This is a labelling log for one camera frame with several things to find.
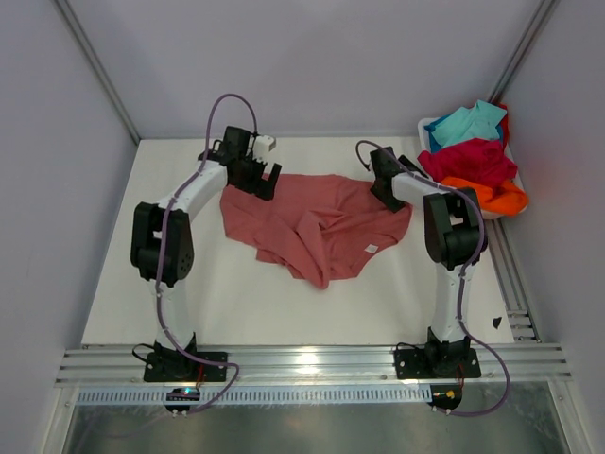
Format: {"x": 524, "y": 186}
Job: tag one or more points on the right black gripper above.
{"x": 393, "y": 204}

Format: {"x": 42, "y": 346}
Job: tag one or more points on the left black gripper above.
{"x": 263, "y": 189}

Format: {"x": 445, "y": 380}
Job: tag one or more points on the salmon pink t shirt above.
{"x": 320, "y": 228}

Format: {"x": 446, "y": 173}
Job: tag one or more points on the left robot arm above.
{"x": 162, "y": 249}

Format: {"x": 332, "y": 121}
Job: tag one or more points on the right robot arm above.
{"x": 454, "y": 239}

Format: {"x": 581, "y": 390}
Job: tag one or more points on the white plastic bin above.
{"x": 425, "y": 141}

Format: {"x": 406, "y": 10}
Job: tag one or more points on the crimson red t shirt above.
{"x": 476, "y": 161}

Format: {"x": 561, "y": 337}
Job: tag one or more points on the teal t shirt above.
{"x": 483, "y": 121}

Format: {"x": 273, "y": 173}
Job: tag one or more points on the orange t shirt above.
{"x": 507, "y": 199}

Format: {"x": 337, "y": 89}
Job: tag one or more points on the red t shirt in bin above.
{"x": 506, "y": 125}

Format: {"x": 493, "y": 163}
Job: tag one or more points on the right black controller board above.
{"x": 445, "y": 397}

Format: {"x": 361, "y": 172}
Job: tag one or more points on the black controller board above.
{"x": 181, "y": 399}
{"x": 445, "y": 397}

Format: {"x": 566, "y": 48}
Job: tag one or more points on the left black controller board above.
{"x": 181, "y": 399}

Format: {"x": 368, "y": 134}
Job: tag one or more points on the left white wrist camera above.
{"x": 263, "y": 145}

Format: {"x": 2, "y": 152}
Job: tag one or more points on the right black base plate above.
{"x": 433, "y": 362}

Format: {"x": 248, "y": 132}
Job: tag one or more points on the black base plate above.
{"x": 433, "y": 362}
{"x": 172, "y": 366}

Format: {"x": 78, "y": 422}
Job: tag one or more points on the right side aluminium rail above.
{"x": 512, "y": 288}

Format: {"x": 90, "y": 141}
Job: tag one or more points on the aluminium rail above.
{"x": 512, "y": 288}
{"x": 106, "y": 365}

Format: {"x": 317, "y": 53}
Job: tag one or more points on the slotted grey cable duct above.
{"x": 268, "y": 395}

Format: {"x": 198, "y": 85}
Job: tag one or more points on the right corner aluminium post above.
{"x": 529, "y": 37}

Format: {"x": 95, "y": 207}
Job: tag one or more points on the corner aluminium post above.
{"x": 529, "y": 37}
{"x": 89, "y": 54}

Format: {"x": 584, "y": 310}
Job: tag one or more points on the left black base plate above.
{"x": 172, "y": 366}

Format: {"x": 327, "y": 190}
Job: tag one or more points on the left corner aluminium post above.
{"x": 89, "y": 54}

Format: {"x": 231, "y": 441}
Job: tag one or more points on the aluminium front rail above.
{"x": 106, "y": 365}

